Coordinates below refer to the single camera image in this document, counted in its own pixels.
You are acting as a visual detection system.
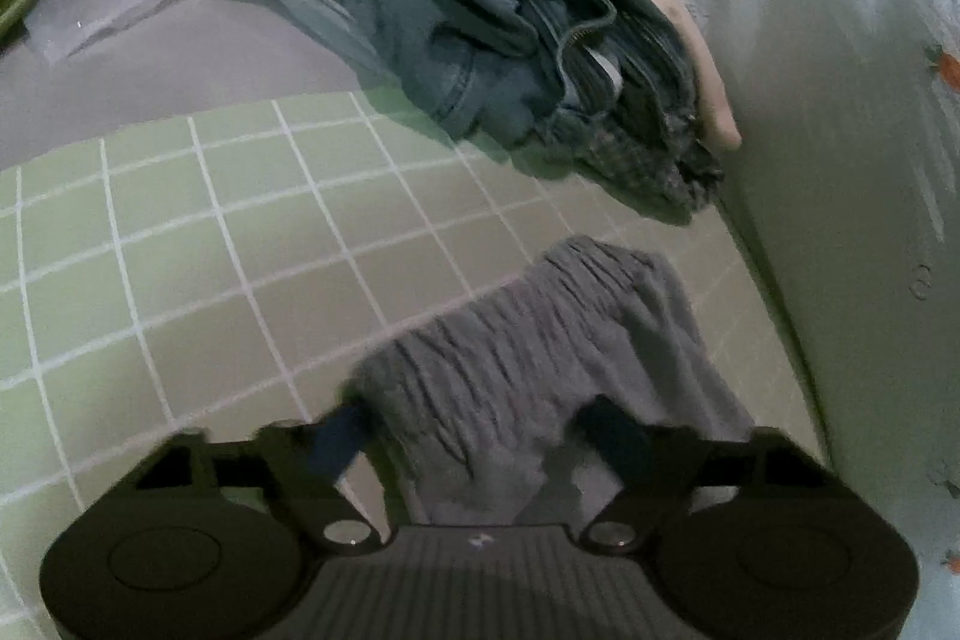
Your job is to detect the dark plaid shirt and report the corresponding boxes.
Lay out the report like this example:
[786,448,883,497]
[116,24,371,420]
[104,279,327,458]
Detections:
[574,113,724,214]

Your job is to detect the blue denim jeans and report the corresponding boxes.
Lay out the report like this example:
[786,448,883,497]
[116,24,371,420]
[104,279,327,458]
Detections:
[277,0,698,158]

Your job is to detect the pale blue printed bedsheet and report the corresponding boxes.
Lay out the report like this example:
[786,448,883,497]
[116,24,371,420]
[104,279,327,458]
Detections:
[685,0,958,638]

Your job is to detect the green grid cutting mat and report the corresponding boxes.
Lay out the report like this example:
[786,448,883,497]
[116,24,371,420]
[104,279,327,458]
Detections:
[2,91,818,638]

